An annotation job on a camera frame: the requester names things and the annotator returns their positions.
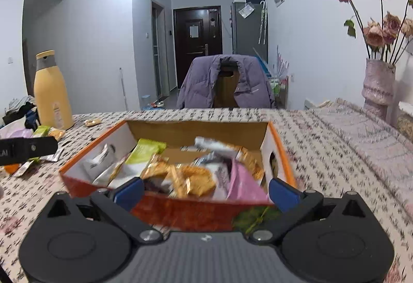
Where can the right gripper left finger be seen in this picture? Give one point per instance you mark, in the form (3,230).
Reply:
(116,206)

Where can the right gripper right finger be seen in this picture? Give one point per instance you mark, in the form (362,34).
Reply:
(296,208)

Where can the green white protein bar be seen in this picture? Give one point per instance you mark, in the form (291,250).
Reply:
(144,150)

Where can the orange cracker packet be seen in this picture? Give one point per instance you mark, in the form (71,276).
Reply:
(177,180)

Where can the purple tissue pack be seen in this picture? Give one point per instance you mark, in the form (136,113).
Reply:
(15,130)

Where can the green snack bar on table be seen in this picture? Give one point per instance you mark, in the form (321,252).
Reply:
(41,131)

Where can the pink snack packet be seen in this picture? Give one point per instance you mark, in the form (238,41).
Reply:
(243,188)

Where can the orange cardboard snack box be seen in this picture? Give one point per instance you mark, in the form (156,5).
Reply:
(102,165)

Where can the yellow thermos bottle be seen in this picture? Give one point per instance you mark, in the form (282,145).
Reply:
(50,93)

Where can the small snack packet far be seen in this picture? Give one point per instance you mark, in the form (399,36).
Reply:
(92,122)

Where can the red silver snack packet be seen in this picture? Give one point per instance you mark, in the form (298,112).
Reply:
(223,149)

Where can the pink knitted table runner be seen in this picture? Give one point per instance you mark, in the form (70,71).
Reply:
(386,151)

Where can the purple jacket on chair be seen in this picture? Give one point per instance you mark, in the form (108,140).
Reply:
(253,89)

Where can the pink textured vase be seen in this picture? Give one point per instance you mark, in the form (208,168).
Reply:
(378,87)

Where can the wooden chair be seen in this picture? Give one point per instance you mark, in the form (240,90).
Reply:
(225,87)

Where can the grey refrigerator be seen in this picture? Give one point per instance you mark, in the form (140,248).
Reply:
(248,31)

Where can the dark entrance door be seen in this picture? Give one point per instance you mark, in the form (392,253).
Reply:
(197,32)

